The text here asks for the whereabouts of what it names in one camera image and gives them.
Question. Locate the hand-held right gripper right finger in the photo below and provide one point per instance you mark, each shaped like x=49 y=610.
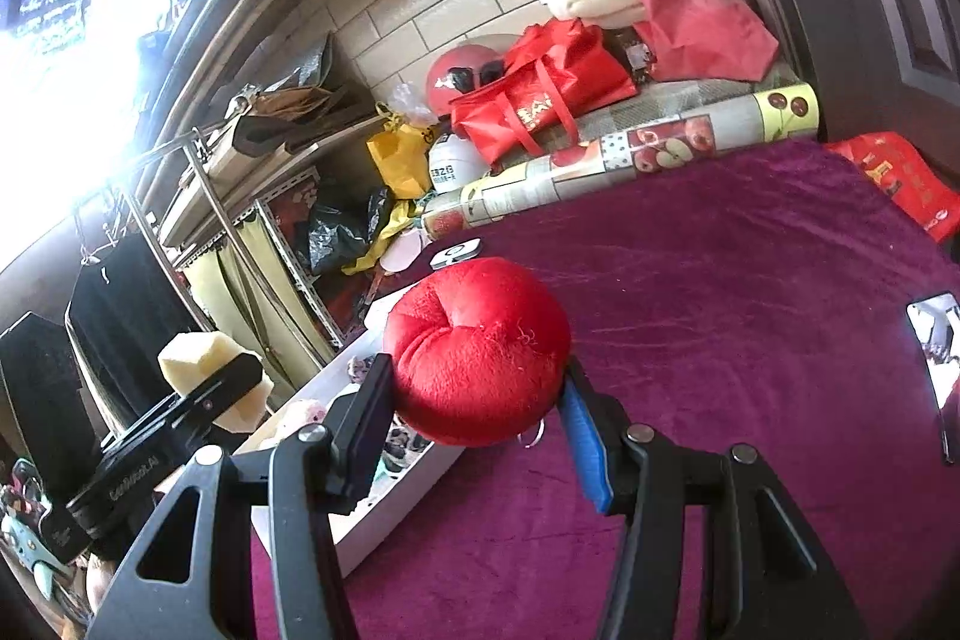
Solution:
x=589 y=452

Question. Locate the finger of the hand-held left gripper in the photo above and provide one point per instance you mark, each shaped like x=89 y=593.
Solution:
x=217 y=389

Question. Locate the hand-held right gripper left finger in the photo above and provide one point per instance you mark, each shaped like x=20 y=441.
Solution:
x=367 y=430

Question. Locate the yellow sponge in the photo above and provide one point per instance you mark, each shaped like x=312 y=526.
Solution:
x=195 y=355

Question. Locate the white shallow box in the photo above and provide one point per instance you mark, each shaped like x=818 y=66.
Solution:
x=375 y=535

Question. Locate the red plush ball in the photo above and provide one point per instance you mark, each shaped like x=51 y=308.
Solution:
x=480 y=347

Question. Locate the olive shelf curtain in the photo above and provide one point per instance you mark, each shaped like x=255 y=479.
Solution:
x=247 y=302

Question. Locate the black hanging garment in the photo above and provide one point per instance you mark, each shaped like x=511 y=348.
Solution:
x=127 y=317
x=37 y=392

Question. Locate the metal clothes rack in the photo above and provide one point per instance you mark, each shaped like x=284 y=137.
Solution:
x=225 y=212

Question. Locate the yellow plastic sheet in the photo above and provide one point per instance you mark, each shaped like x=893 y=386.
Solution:
x=386 y=235

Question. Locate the small white clip device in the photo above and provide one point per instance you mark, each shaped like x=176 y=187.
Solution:
x=457 y=254

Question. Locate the black plastic bag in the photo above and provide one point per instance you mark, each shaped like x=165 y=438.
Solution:
x=341 y=231

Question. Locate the metal storage shelf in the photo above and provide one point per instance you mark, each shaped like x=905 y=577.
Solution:
x=247 y=190

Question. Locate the purple velvet tablecloth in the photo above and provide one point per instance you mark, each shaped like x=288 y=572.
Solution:
x=750 y=310

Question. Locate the yellow paper bag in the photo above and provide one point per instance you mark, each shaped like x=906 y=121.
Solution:
x=401 y=156

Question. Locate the white helmet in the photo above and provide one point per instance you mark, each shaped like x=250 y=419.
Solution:
x=454 y=164

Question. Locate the brown paper bags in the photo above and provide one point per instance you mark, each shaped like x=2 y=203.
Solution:
x=300 y=108

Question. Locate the rolled fruit print mat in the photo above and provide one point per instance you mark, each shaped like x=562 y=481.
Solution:
x=637 y=153

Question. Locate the glossy smartphone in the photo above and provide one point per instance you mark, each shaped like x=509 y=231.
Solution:
x=937 y=347

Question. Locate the red helmet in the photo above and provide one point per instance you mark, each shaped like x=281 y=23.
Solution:
x=450 y=74

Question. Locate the red tote bag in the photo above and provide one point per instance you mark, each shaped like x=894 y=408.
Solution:
x=555 y=85

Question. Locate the red printed packet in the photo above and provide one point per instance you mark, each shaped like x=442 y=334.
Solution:
x=900 y=183

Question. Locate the red paper bag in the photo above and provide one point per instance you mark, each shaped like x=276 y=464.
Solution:
x=697 y=21

